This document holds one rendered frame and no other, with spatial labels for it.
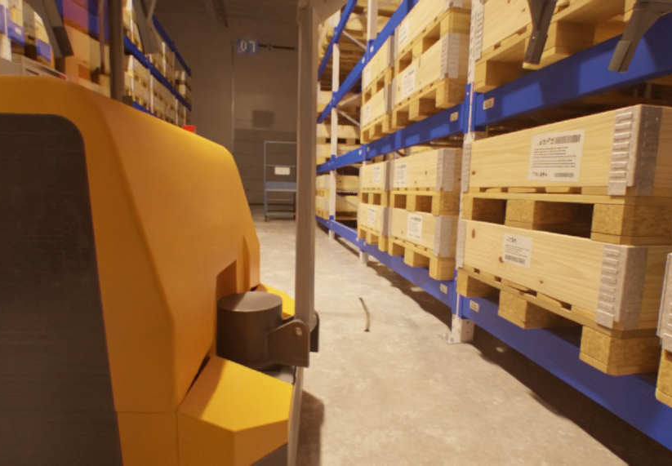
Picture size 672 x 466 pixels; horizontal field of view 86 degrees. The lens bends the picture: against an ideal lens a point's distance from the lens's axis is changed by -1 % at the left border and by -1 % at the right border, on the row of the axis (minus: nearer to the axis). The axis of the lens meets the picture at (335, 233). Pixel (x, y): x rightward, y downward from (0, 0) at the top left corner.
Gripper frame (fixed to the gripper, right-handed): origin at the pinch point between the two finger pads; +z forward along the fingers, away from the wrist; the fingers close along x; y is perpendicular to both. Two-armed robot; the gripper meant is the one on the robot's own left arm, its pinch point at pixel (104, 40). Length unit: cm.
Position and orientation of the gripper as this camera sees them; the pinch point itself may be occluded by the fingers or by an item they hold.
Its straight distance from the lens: 69.1
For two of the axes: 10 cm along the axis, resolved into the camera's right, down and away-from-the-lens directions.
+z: 0.2, 8.5, 5.2
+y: 0.0, -5.2, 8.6
